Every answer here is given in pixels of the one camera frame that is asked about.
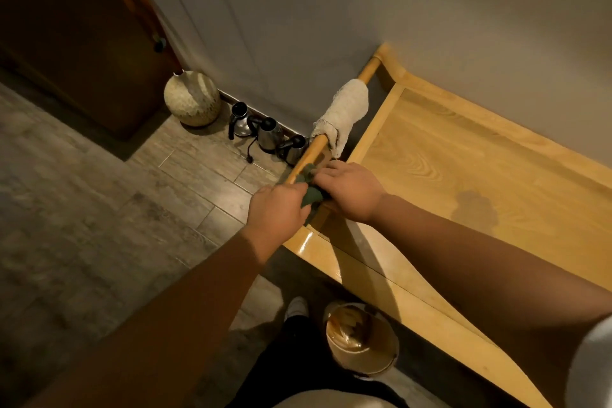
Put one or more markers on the person's right hand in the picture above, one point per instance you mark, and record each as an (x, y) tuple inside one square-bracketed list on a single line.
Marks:
[(356, 192)]

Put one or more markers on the person's left hand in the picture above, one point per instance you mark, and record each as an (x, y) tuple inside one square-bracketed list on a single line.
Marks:
[(275, 214)]

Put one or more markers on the person's left fingers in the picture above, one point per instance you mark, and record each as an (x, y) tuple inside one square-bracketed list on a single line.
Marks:
[(287, 188)]

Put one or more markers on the person's right fingers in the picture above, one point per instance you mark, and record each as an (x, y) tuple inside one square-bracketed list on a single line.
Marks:
[(330, 176)]

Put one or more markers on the dark green cloth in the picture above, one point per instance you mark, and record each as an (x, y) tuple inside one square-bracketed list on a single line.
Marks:
[(313, 196)]

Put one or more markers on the person's right forearm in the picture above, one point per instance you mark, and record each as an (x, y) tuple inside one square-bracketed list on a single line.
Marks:
[(478, 274)]

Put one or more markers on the person's left forearm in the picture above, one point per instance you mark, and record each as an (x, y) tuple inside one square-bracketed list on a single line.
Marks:
[(181, 321)]

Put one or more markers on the white towel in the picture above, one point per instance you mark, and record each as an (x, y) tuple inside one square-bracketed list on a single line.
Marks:
[(344, 111)]

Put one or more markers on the person's white shoe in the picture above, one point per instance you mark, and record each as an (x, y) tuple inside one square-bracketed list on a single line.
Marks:
[(296, 308)]

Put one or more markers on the round beige vase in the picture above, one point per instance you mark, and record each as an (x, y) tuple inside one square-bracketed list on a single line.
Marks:
[(191, 99)]

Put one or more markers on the light wooden table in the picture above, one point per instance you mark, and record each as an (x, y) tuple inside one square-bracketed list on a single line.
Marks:
[(478, 173)]

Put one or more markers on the bucket of water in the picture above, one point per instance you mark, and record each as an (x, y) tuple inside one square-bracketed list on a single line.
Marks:
[(361, 338)]

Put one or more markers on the person's black trousers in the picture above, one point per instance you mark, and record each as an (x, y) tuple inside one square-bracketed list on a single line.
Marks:
[(296, 360)]

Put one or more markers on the black knob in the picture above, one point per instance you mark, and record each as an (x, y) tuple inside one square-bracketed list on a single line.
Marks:
[(159, 45)]

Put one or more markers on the dark wooden cabinet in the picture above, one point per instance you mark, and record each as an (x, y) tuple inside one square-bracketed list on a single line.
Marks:
[(71, 39)]

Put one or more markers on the wooden towel rail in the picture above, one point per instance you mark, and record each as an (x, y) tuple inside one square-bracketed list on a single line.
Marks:
[(313, 150)]

